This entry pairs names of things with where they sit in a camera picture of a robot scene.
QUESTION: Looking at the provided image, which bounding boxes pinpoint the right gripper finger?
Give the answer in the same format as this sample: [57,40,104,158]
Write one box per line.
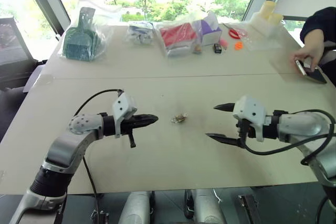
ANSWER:
[205,132,246,149]
[213,102,235,113]

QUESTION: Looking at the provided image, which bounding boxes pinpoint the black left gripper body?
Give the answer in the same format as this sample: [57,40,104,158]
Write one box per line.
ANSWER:
[120,115,138,148]

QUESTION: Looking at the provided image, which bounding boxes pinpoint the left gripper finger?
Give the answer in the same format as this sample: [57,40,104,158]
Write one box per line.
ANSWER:
[133,113,159,122]
[133,119,159,131]

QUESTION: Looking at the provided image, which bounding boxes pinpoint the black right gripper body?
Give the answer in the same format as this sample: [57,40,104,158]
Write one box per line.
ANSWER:
[236,119,257,141]

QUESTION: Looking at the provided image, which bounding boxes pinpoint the light coloured smartphone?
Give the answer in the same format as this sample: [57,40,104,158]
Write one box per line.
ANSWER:
[294,59,308,77]

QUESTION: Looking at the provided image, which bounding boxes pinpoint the person's bare hand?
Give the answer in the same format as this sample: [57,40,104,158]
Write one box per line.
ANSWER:
[291,42,326,70]

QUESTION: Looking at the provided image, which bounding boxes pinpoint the silver rounded leg cover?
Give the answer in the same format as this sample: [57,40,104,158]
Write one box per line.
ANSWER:
[187,188,227,224]
[118,190,155,224]

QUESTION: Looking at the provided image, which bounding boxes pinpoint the clear plastic bag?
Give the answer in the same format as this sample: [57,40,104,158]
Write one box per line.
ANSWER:
[222,21,286,52]

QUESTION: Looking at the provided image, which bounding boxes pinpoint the purple and white box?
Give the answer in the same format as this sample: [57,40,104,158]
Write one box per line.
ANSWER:
[193,11,224,48]

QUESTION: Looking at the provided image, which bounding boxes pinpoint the bagged blue white items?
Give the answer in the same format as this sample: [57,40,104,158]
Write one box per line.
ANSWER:
[127,21,156,47]

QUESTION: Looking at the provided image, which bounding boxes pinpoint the bagged red white pack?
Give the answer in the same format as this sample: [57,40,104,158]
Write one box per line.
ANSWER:
[158,22,198,58]

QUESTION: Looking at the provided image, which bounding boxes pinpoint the black smartphone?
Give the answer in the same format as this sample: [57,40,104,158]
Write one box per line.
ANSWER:
[304,61,329,85]

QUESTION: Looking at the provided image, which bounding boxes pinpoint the clear bag around scoops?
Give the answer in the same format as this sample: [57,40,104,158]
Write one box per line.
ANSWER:
[57,0,114,65]

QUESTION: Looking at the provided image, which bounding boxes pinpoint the green plastic scoops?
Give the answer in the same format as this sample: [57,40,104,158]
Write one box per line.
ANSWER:
[64,7,102,62]

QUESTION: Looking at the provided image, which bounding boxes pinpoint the short cream foam cylinder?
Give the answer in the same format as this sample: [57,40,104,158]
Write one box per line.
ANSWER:
[268,12,285,26]

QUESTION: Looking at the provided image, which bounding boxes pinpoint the tall cream foam cylinder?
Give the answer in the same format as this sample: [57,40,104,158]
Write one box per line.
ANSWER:
[260,0,277,20]

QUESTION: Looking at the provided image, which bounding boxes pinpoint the black chair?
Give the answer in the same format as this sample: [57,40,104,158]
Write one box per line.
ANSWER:
[0,17,47,91]

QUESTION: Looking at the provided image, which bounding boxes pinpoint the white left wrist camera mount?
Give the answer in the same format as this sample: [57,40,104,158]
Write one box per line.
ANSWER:
[112,93,138,139]

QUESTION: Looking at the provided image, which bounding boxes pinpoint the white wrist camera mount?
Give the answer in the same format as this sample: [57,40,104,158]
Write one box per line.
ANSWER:
[233,95,272,142]
[112,93,138,139]

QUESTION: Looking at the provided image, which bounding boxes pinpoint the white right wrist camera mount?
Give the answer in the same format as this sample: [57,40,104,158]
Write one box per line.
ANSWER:
[233,95,272,142]

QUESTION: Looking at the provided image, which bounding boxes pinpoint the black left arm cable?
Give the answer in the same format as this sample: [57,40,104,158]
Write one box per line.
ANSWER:
[73,89,125,224]

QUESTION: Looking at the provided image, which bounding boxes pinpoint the black metal bracket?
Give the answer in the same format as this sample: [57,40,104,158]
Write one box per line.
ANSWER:
[237,194,257,224]
[90,209,110,224]

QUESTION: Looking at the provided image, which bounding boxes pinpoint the red handled scissors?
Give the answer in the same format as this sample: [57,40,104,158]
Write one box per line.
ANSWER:
[223,23,248,39]

